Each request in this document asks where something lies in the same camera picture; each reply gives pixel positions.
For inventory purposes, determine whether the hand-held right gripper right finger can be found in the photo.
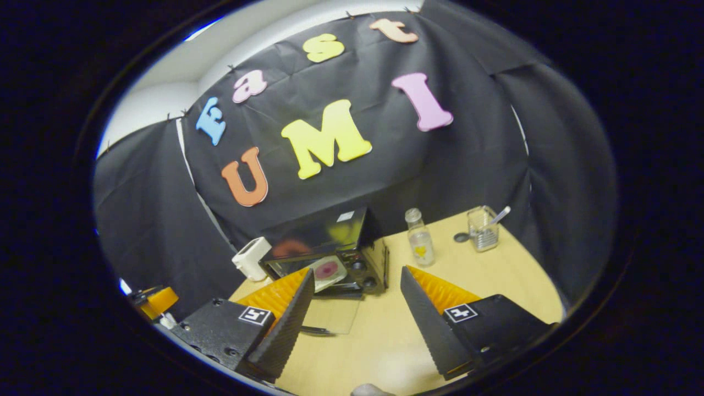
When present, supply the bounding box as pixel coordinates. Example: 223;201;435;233
400;266;553;381

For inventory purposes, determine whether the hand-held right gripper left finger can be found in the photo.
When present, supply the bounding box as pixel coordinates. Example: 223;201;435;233
170;268;316;383

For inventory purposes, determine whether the white rectangular plate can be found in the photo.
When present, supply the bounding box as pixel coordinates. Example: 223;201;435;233
305;256;348;292

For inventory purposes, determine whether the black electric oven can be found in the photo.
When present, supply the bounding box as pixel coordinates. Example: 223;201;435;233
258;206;391;337

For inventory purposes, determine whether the white toaster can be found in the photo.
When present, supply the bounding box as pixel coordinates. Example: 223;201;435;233
232;236;273;282

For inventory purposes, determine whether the clear glass bottle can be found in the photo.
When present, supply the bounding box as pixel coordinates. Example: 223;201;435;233
405;208;436;267

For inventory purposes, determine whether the clear utensil holder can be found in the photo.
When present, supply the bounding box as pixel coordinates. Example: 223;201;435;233
467;205;500;252

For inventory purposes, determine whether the black backdrop cloth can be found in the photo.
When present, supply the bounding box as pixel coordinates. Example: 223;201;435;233
92;0;619;322

